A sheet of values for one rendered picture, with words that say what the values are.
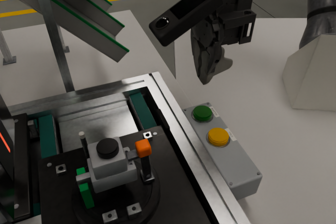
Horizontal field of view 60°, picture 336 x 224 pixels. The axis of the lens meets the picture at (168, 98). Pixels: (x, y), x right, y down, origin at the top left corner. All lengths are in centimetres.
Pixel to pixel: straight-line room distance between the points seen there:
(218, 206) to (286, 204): 19
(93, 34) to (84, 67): 28
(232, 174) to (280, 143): 24
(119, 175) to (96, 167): 4
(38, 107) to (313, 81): 65
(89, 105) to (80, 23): 18
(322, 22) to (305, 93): 18
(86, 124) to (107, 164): 30
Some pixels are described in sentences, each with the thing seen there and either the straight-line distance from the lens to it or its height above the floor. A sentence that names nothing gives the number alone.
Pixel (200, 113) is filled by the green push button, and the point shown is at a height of 97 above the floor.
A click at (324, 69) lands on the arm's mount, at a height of 99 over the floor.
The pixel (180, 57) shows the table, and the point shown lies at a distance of 98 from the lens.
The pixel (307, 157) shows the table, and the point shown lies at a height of 86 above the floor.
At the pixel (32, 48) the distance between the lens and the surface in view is 113.
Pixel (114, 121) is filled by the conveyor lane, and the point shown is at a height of 92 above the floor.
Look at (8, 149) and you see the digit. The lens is 32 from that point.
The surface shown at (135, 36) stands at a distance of 110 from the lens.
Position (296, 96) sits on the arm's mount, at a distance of 83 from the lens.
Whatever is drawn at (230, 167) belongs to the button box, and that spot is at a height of 96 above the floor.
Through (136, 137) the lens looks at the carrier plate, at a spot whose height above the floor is 97.
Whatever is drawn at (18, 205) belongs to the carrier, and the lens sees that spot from 55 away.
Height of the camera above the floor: 141
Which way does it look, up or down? 42 degrees down
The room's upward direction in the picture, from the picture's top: straight up
